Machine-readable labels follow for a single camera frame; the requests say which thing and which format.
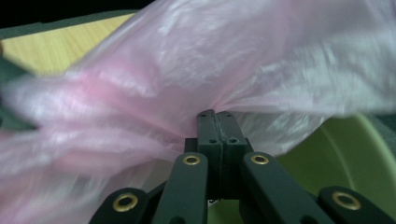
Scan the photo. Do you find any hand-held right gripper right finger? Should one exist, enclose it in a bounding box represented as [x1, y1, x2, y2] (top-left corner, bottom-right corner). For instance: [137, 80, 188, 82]
[216, 110, 254, 201]

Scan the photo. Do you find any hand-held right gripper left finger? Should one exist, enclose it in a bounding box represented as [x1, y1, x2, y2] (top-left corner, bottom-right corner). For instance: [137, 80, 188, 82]
[184, 108, 224, 201]

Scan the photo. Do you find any pink plastic bag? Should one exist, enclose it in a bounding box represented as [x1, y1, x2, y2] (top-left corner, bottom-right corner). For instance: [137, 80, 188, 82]
[0, 0, 396, 224]

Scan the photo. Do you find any green plastic bin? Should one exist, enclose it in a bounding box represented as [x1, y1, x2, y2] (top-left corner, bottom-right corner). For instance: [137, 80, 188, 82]
[206, 113, 396, 224]

